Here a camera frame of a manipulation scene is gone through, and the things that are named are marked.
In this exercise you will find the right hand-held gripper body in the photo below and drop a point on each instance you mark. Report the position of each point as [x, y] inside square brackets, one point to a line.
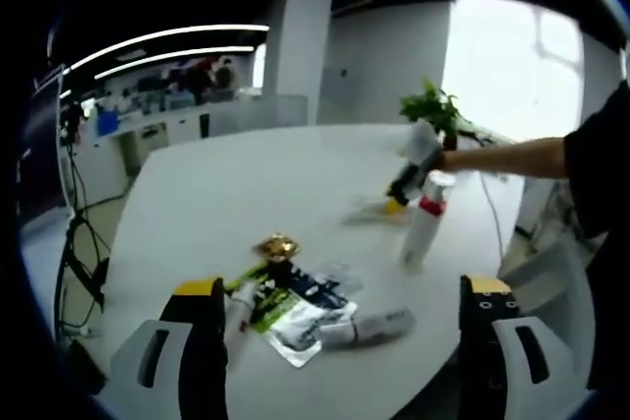
[421, 142]

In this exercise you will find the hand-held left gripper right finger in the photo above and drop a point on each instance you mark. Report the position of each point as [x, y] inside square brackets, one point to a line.
[512, 371]

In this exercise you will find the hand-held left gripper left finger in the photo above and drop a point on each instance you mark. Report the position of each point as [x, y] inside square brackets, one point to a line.
[162, 371]

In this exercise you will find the red-banded white skincare bottle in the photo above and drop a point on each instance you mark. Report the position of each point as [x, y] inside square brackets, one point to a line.
[423, 228]

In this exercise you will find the green skincare sachet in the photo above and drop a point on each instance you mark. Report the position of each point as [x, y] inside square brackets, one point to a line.
[270, 304]

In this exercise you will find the dark blue skincare sachet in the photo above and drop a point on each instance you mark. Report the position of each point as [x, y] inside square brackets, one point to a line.
[315, 289]

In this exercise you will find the small translucent skincare bottle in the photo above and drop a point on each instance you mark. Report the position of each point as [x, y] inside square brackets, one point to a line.
[379, 329]

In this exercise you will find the gold skincare sachet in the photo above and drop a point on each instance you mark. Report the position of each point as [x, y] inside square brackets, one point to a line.
[275, 247]

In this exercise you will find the silver skincare sachet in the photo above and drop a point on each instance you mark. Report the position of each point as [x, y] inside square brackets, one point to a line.
[300, 336]

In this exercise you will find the blue storage box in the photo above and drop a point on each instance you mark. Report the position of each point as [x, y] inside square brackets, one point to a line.
[107, 124]

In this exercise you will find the green potted plant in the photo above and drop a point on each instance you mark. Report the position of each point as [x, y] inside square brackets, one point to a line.
[433, 107]

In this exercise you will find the grey mesh office chair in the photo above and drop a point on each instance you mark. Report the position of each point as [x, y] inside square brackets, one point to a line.
[556, 282]

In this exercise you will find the person's black shirt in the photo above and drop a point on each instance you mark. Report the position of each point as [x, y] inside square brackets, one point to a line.
[600, 169]

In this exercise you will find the white counter cabinets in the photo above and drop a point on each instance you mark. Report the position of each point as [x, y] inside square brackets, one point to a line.
[172, 127]

